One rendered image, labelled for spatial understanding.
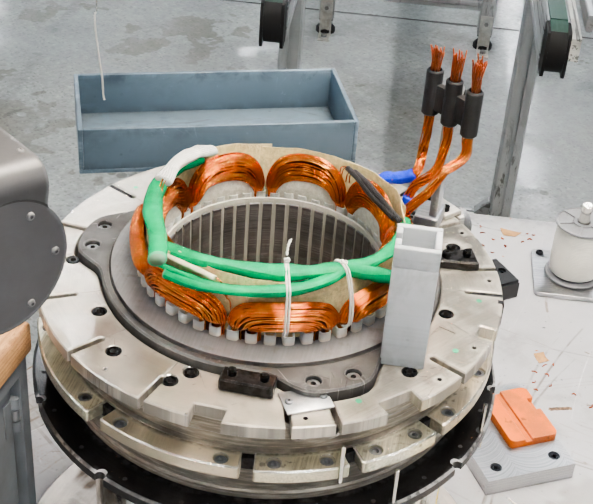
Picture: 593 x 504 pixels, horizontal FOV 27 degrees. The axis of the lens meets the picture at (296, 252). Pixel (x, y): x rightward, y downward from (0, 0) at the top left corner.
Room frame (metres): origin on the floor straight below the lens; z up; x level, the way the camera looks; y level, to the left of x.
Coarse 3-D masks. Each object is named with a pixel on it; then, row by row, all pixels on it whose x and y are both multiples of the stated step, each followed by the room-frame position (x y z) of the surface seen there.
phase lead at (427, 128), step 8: (424, 120) 0.77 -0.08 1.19; (432, 120) 0.78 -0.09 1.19; (424, 128) 0.78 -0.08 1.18; (432, 128) 0.78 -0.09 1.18; (424, 136) 0.78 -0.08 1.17; (424, 144) 0.77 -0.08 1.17; (424, 152) 0.77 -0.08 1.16; (416, 160) 0.77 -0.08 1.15; (424, 160) 0.77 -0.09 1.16; (416, 168) 0.77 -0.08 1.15; (416, 176) 0.76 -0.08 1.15
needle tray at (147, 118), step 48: (96, 96) 1.04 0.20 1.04; (144, 96) 1.05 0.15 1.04; (192, 96) 1.06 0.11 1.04; (240, 96) 1.07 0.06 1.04; (288, 96) 1.08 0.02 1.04; (336, 96) 1.07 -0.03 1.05; (96, 144) 0.94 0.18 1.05; (144, 144) 0.95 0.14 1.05; (192, 144) 0.96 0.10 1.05; (288, 144) 0.98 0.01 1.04; (336, 144) 0.99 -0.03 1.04
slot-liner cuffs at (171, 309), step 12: (264, 192) 0.79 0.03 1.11; (204, 204) 0.77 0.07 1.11; (324, 204) 0.78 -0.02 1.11; (180, 216) 0.75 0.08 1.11; (348, 216) 0.77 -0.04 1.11; (168, 228) 0.73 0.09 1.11; (156, 300) 0.65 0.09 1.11; (168, 312) 0.64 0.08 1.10; (180, 312) 0.63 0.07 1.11; (384, 312) 0.66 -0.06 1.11; (360, 324) 0.64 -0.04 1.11; (228, 336) 0.62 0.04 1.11; (252, 336) 0.62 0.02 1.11; (264, 336) 0.62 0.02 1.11; (300, 336) 0.62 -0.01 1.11; (312, 336) 0.62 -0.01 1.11; (324, 336) 0.62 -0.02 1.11; (336, 336) 0.63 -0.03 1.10
